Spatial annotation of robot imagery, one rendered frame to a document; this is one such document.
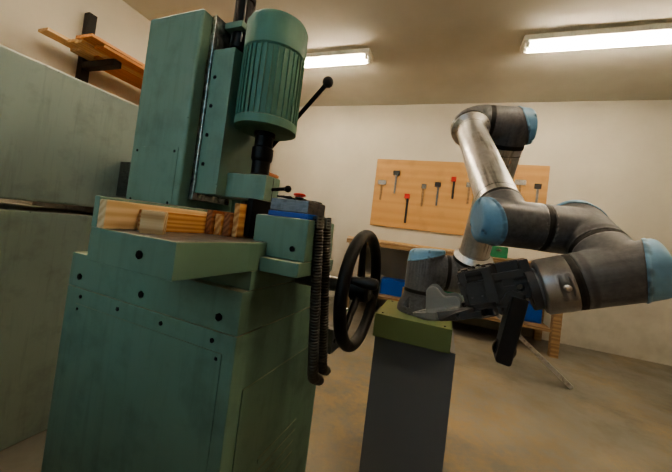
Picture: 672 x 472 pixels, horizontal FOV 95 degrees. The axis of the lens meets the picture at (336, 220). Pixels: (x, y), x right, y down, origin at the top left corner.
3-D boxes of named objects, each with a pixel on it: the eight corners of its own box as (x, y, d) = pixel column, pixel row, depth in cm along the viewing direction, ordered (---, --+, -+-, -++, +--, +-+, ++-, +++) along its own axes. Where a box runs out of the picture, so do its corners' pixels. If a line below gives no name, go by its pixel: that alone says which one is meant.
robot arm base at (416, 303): (395, 302, 142) (398, 281, 142) (437, 309, 140) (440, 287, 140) (398, 314, 123) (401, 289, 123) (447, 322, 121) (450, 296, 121)
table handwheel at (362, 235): (391, 250, 91) (372, 354, 82) (329, 241, 99) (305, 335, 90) (368, 211, 66) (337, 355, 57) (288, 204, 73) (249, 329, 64)
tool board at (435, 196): (542, 244, 345) (551, 165, 348) (369, 224, 413) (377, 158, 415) (541, 244, 349) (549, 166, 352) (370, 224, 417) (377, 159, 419)
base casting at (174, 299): (235, 338, 61) (241, 292, 61) (65, 284, 83) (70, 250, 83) (327, 300, 102) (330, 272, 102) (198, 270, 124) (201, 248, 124)
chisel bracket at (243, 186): (262, 205, 83) (266, 174, 83) (222, 201, 88) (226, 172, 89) (277, 208, 90) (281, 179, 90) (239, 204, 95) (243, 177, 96)
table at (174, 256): (219, 295, 42) (225, 250, 42) (83, 260, 53) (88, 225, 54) (358, 265, 98) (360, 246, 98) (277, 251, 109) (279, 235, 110)
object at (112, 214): (103, 228, 53) (107, 199, 53) (95, 227, 53) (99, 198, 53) (287, 236, 108) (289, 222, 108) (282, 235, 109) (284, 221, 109)
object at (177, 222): (143, 231, 57) (146, 209, 57) (136, 229, 58) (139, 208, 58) (303, 237, 115) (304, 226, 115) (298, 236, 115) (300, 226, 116)
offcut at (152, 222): (165, 234, 56) (168, 212, 56) (162, 235, 53) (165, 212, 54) (142, 232, 55) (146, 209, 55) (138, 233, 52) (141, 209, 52)
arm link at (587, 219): (541, 192, 61) (569, 225, 50) (607, 199, 59) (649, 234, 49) (525, 232, 66) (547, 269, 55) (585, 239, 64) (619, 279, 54)
